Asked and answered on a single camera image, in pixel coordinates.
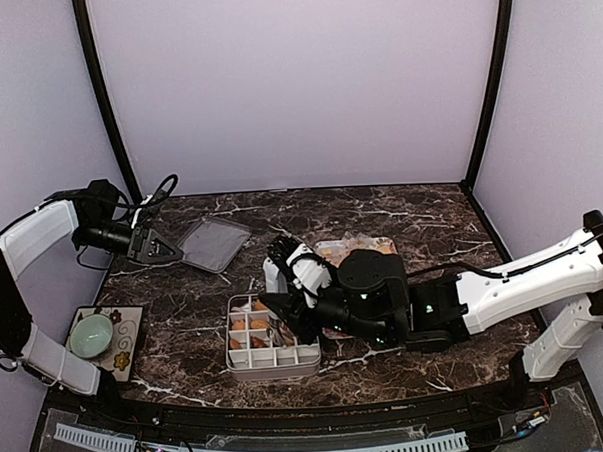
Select orange cookie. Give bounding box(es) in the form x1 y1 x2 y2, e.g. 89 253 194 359
231 319 246 331
229 339 242 350

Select floral square coaster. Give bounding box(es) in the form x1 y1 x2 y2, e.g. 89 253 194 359
65 305 144 383

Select silver metal tongs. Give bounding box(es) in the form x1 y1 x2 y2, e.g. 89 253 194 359
263 257 296 347

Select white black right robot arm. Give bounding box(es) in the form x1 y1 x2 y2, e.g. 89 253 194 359
260 210 603 411

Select left black frame post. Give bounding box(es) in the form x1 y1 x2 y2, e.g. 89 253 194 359
71 0 142 202

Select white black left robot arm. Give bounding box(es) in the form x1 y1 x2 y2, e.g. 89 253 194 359
0 175 183 430

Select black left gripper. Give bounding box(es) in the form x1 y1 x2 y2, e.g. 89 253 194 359
75 214 183 267

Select silver divided cookie tin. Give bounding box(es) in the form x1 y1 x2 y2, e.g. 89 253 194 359
225 294 321 382

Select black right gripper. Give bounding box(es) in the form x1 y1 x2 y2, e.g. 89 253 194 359
257 261 396 352

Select tan biscuit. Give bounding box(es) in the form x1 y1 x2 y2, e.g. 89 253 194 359
250 319 270 331

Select silver tin lid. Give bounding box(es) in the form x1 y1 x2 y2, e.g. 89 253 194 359
177 217 252 274

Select right black frame post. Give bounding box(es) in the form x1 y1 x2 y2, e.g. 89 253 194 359
460 0 514 195

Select green ceramic cup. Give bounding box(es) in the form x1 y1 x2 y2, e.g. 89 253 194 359
69 314 114 360

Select black frame post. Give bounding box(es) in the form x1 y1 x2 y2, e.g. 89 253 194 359
71 0 142 202
460 0 514 195

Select floral cookie tray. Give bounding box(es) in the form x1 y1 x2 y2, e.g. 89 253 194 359
311 242 410 345

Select brown flower cookie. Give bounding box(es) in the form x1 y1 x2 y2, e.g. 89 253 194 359
251 336 268 349

